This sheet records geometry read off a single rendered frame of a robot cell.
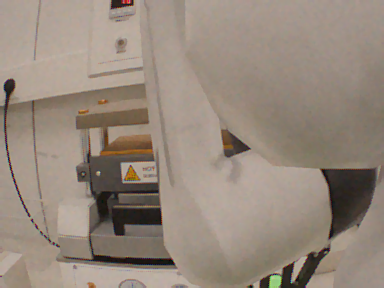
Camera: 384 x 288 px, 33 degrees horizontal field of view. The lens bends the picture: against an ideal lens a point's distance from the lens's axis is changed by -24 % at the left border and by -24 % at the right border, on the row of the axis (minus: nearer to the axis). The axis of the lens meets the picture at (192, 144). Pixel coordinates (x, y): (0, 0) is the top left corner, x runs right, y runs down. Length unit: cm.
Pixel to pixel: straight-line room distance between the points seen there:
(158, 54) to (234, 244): 13
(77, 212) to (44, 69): 75
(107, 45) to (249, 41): 102
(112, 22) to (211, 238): 77
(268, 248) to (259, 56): 31
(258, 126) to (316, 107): 3
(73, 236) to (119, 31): 41
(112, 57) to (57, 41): 50
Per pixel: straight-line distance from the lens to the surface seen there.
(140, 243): 94
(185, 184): 52
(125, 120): 102
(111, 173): 102
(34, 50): 175
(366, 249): 32
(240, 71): 23
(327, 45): 21
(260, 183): 53
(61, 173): 174
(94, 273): 96
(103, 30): 125
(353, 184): 55
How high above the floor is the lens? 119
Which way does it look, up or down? 7 degrees down
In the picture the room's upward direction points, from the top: 4 degrees counter-clockwise
